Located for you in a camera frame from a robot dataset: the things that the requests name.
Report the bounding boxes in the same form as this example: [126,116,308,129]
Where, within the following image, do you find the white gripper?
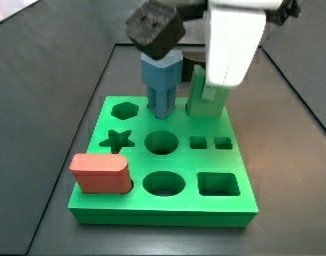
[201,0,283,101]

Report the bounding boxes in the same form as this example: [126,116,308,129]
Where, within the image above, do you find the black curved fixture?
[181,52,205,82]

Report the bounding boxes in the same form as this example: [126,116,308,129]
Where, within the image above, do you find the green shape sorter board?
[68,96,259,227]

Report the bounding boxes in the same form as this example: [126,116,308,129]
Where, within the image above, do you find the blue pentagon peg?
[140,50,182,119]

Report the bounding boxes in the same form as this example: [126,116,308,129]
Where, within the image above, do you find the red rounded block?
[69,153,132,194]

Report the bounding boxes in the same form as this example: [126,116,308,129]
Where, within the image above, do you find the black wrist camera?
[125,0,185,60]

